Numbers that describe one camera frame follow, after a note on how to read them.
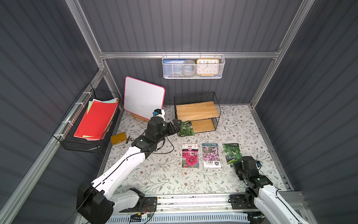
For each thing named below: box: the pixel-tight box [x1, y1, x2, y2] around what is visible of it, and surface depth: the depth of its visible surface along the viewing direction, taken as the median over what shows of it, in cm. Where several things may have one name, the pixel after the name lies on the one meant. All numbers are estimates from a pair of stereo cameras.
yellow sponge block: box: [110, 131, 127, 146], surface depth 101 cm
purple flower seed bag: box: [201, 143, 222, 168], surface depth 93 cm
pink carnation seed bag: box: [181, 143, 200, 169], surface depth 93 cm
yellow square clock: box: [196, 58, 220, 77], surface depth 90 cm
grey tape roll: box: [181, 59, 197, 77], surface depth 90 cm
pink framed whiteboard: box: [123, 76, 166, 121], surface depth 103 cm
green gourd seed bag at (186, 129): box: [178, 120, 195, 137], surface depth 104 cm
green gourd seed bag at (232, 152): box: [222, 143, 243, 165], surface depth 95 cm
